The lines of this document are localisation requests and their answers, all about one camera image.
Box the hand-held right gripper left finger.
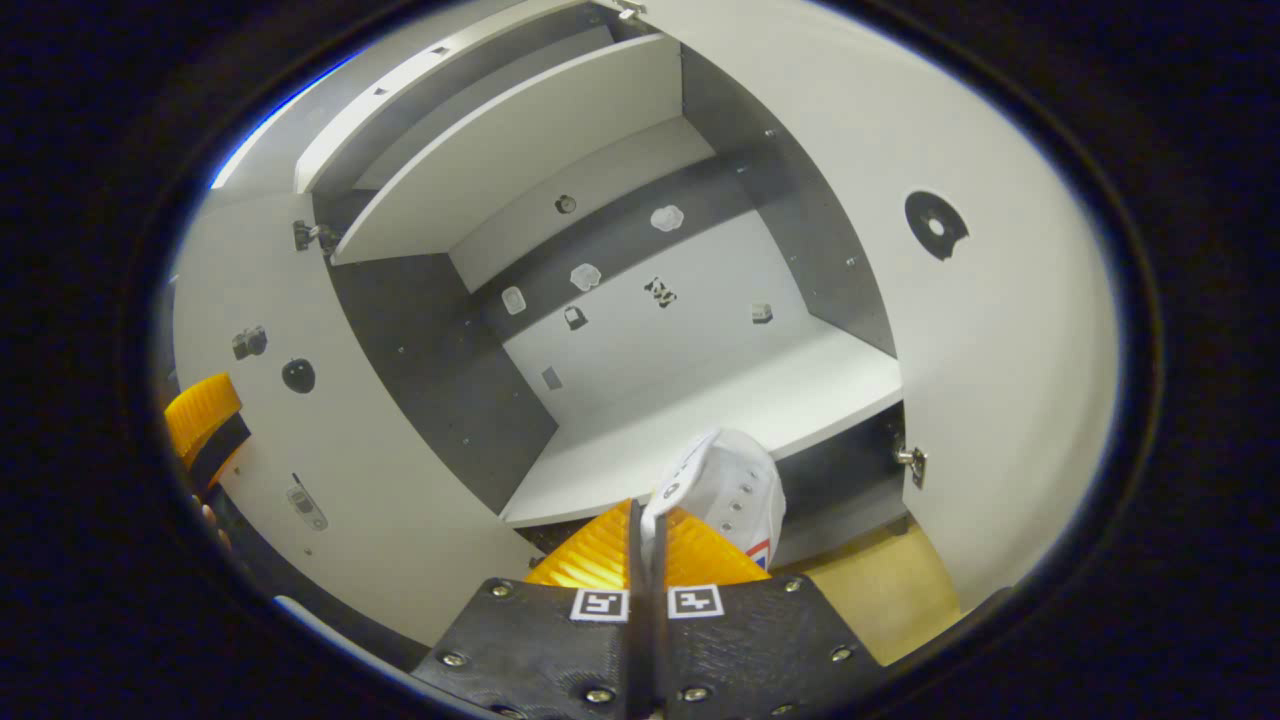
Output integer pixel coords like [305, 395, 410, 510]
[410, 498, 651, 720]

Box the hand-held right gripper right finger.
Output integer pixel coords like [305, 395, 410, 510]
[650, 505, 886, 720]

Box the white striped canvas shoe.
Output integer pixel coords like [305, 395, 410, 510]
[640, 428, 788, 573]

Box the white shoe cabinet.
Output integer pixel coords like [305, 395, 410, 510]
[295, 0, 911, 571]

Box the white cabinet shelf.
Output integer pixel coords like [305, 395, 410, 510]
[330, 33, 686, 267]

